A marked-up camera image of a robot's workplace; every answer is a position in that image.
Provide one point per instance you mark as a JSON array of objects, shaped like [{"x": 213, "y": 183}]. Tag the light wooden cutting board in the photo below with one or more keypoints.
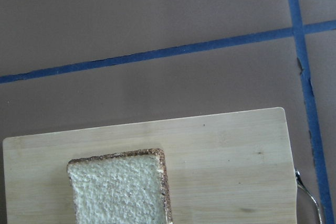
[{"x": 222, "y": 168}]

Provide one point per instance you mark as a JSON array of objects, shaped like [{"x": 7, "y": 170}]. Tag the white bread slice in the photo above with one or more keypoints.
[{"x": 128, "y": 187}]

